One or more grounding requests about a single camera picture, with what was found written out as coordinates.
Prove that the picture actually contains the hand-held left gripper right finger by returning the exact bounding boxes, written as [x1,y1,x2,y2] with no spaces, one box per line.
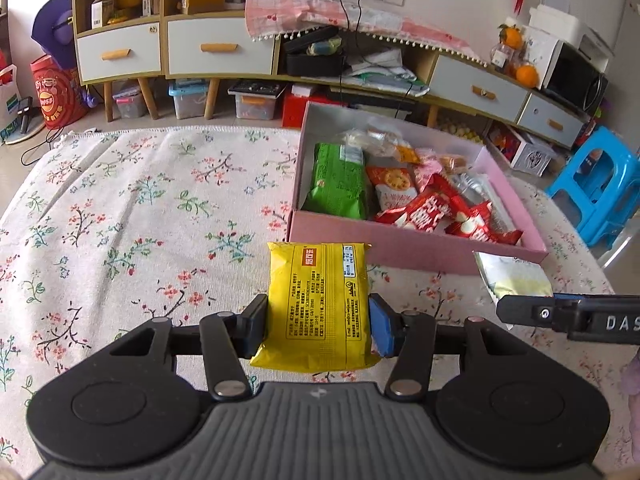
[368,293,531,402]

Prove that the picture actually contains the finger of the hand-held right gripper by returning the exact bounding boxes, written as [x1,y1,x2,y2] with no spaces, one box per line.
[496,294,582,333]
[549,294,640,305]

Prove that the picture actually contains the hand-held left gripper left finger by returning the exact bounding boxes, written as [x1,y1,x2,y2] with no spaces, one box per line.
[109,293,269,402]

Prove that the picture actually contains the pale yellow silver-edged packet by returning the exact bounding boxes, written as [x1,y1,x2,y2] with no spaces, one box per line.
[472,251,554,306]

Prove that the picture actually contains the yellow snack packet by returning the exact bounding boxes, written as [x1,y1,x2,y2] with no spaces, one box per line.
[250,241,382,372]

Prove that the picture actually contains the pink cardboard box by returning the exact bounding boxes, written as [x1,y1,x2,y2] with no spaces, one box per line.
[286,101,549,277]

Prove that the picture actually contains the small red snack packet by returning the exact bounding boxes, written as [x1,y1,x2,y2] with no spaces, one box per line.
[445,200,523,246]

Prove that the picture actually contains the large red snack packet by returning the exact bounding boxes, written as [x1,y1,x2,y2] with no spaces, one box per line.
[375,175,473,233]

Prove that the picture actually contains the long clear silver bread packet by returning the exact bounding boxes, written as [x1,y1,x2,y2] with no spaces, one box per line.
[450,172,518,233]

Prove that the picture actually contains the orange and white cracker packet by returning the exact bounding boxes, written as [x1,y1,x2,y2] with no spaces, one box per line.
[365,165,418,216]

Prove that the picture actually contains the green snack packet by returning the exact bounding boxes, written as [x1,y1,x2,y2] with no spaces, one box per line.
[302,142,373,221]

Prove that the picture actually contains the pink cookie packet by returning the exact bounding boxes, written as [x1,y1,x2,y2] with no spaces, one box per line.
[412,149,443,193]

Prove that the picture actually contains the clear bread packet blue label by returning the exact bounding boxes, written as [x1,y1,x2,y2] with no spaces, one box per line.
[335,127,401,161]

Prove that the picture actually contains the person's right forearm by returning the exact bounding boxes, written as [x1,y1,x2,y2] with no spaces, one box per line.
[620,352,640,411]

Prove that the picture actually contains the blue plastic stool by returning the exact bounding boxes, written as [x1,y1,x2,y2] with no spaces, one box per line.
[545,126,640,248]

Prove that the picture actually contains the white emblem box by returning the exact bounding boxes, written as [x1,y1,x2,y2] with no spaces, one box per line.
[510,135,558,177]

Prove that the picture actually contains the floral tablecloth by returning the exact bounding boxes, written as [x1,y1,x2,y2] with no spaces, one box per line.
[0,127,640,480]

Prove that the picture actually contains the red patterned box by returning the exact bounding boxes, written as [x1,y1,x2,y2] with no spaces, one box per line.
[485,120,523,161]

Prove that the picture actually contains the yellow egg tray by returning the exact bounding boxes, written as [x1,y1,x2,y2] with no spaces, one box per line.
[435,117,486,143]

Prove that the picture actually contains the black microwave oven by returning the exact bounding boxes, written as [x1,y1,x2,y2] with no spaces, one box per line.
[542,40,608,111]

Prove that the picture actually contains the clear bin black lid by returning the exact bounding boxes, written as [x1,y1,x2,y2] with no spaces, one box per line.
[228,79,287,122]

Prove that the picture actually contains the blue lidded storage bin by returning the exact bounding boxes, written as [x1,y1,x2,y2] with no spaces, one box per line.
[168,80,211,120]

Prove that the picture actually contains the pile of papers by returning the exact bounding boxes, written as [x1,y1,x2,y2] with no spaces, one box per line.
[345,47,431,96]

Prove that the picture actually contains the clear bin pink contents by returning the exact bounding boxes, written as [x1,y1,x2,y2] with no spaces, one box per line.
[112,82,151,121]

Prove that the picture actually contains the white foam box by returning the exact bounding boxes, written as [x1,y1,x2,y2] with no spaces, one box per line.
[529,5,616,58]

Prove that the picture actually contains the black case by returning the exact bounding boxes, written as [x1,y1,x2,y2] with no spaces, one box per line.
[282,27,348,78]

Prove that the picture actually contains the white round stand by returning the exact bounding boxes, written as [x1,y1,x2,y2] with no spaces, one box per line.
[5,97,48,146]

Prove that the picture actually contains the pink checked fringed cloth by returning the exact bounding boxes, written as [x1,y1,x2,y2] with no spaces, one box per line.
[245,0,486,66]

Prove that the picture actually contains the brown cardboard box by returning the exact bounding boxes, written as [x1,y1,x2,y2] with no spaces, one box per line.
[181,0,228,15]

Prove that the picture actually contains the white shopping bag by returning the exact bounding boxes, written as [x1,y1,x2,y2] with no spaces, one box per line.
[0,65,23,133]

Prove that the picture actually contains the wooden cabinet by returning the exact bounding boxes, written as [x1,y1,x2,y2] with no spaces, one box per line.
[72,0,591,151]

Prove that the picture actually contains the yellow bag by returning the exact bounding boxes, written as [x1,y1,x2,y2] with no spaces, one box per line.
[107,0,143,23]

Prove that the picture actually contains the purple hat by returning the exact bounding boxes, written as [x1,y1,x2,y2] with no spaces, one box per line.
[32,0,81,68]

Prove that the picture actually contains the white drawer wooden handle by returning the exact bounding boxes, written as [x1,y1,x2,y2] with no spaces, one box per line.
[166,14,276,78]
[429,54,531,113]
[76,22,163,85]
[517,94,586,148]

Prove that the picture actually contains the black floor cable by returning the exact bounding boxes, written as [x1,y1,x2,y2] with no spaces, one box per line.
[20,127,66,166]

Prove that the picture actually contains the black power cable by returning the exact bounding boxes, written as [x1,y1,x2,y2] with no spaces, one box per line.
[332,0,366,31]

